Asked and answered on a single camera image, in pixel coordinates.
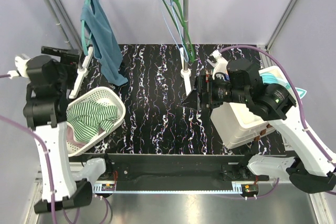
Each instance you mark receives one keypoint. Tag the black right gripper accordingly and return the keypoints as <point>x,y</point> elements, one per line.
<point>204,83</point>

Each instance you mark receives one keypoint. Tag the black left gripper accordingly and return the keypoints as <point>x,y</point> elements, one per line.
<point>67,60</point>

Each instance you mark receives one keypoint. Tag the teal plastic hanger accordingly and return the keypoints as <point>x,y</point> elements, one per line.
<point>86,33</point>

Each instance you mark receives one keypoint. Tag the teal tank top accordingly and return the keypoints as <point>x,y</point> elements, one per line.
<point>105,46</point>

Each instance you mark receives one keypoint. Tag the green striped tank top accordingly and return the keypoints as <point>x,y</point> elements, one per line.
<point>89,117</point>

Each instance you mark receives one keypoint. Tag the pink tank top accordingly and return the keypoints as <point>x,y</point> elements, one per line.
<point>71,139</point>

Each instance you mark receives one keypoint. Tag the light blue wire hanger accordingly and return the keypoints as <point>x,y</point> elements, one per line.
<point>178,44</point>

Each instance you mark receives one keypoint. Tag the green velvet hanger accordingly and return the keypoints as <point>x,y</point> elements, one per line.
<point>175,12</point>

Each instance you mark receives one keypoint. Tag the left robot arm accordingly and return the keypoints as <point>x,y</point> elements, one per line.
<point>45,114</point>

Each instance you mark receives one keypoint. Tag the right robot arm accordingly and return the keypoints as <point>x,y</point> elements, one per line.
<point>310,170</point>

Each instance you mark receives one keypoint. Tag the white metal clothes rack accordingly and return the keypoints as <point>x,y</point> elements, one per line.
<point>185,37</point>

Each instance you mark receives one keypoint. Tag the white storage box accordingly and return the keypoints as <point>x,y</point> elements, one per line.
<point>246,117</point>

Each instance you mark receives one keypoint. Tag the white perforated plastic basket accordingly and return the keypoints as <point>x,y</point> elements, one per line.
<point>104,96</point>

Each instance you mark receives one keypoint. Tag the teal cat-ear headphones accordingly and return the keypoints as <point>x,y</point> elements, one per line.
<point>269,78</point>

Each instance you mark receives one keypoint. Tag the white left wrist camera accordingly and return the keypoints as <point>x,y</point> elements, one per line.
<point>20,62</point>

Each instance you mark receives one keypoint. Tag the black mounting base plate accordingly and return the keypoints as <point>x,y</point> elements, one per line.
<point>178,173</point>

